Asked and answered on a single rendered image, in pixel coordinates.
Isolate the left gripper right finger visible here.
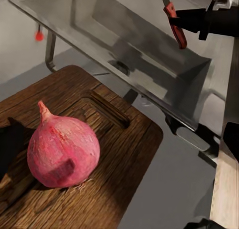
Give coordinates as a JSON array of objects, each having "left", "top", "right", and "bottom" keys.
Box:
[{"left": 223, "top": 122, "right": 239, "bottom": 162}]

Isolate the parer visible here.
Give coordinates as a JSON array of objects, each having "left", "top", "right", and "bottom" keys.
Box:
[{"left": 163, "top": 0, "right": 188, "bottom": 50}]

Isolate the vidalia onion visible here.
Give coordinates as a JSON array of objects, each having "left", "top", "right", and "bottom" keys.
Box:
[{"left": 27, "top": 101, "right": 100, "bottom": 190}]

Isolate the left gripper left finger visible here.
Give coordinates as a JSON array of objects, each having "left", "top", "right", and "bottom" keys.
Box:
[{"left": 0, "top": 122, "right": 26, "bottom": 182}]

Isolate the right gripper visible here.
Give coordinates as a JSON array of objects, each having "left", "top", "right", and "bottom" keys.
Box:
[{"left": 169, "top": 0, "right": 239, "bottom": 40}]

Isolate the cutting board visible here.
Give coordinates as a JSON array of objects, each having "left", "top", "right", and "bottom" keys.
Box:
[{"left": 0, "top": 65, "right": 164, "bottom": 229}]

